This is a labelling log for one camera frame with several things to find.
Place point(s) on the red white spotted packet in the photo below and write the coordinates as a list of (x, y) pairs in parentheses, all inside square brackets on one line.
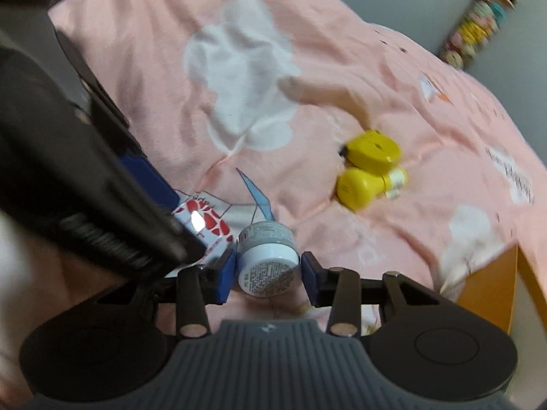
[(205, 222)]

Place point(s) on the orange cardboard box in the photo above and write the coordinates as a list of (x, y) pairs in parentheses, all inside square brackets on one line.
[(491, 286)]

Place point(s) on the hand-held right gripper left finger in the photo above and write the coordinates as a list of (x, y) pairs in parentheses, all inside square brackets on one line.
[(224, 277)]

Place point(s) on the white jar grey lid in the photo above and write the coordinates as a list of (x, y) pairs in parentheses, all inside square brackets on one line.
[(267, 269)]

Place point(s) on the pink printed blanket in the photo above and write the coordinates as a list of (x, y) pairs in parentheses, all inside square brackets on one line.
[(149, 30)]

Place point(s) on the yellow bottle white cap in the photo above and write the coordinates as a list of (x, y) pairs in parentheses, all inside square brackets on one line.
[(359, 186)]

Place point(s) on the yellow rounded case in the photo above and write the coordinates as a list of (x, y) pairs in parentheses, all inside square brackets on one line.
[(374, 149)]

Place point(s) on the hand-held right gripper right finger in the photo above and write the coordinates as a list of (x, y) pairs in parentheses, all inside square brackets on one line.
[(312, 282)]

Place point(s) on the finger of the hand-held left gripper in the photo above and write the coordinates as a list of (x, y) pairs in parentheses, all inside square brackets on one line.
[(128, 222), (147, 179)]

